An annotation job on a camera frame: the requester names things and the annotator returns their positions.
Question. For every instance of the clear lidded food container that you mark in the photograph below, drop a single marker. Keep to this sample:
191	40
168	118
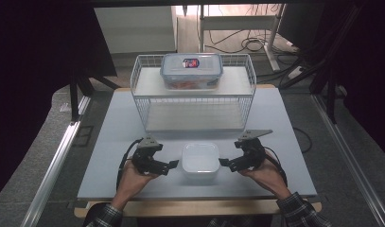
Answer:
191	71

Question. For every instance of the black metal stand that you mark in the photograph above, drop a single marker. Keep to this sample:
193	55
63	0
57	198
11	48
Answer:
74	97
330	94

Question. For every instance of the person's plaid clothing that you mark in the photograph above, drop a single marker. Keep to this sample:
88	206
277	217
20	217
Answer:
224	222

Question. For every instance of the white power strip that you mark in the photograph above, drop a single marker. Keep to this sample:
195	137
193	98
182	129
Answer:
295	72

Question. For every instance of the aluminium floor rail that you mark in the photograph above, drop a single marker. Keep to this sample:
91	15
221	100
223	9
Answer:
354	164
51	173

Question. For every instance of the black curtain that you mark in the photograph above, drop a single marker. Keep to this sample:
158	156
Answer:
366	63
32	63

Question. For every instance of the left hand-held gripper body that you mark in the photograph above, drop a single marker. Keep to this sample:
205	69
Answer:
146	154

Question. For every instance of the white cabinet panel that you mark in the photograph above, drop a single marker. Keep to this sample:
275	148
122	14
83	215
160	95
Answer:
135	30

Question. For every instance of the person's left hand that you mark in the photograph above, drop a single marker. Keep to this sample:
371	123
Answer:
135	183

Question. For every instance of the white desk frame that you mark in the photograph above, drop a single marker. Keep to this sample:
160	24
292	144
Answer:
237	22

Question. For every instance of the white square plastic container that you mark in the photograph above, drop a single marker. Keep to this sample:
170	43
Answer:
200	159

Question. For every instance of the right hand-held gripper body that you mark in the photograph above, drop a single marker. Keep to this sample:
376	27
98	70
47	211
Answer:
253	154

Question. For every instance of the person's right hand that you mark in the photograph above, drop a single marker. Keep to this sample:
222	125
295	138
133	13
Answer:
269	178

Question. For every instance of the dark floor plate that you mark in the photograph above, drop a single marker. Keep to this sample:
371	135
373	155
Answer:
83	135

